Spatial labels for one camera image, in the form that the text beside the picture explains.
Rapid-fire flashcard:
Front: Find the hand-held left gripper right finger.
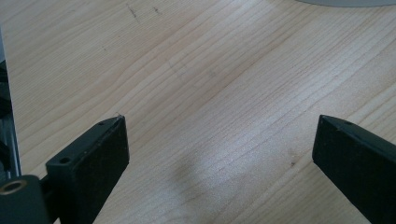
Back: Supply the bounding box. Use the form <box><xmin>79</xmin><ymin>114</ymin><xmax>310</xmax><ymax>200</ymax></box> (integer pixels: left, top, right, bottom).
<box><xmin>311</xmin><ymin>114</ymin><xmax>396</xmax><ymax>224</ymax></box>

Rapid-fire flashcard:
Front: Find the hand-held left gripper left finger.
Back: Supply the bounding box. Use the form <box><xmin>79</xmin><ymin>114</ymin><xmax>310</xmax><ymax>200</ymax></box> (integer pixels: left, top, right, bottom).
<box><xmin>45</xmin><ymin>115</ymin><xmax>131</xmax><ymax>224</ymax></box>

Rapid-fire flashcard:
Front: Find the metal stand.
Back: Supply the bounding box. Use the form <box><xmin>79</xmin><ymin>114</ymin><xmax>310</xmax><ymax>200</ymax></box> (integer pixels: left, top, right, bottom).
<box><xmin>0</xmin><ymin>27</ymin><xmax>22</xmax><ymax>183</ymax></box>

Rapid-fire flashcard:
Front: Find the grey round plate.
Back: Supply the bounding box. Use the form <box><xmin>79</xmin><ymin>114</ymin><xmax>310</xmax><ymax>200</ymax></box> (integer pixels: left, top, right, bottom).
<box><xmin>295</xmin><ymin>0</ymin><xmax>396</xmax><ymax>8</ymax></box>

